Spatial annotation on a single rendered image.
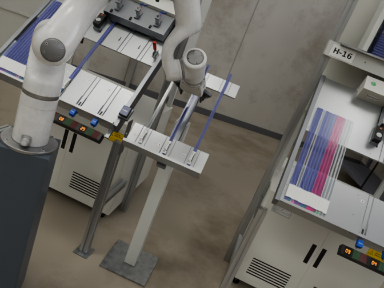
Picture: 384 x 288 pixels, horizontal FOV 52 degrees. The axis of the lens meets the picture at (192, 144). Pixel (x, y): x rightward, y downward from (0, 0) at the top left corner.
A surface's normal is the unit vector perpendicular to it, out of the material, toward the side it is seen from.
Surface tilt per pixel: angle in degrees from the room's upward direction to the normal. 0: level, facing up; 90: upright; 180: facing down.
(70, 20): 63
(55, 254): 0
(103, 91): 42
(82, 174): 90
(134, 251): 90
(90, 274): 0
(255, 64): 90
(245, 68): 90
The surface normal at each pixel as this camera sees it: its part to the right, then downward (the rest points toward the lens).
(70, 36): 0.66, 0.11
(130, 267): 0.35, -0.87
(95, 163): -0.25, 0.27
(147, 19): 0.09, -0.47
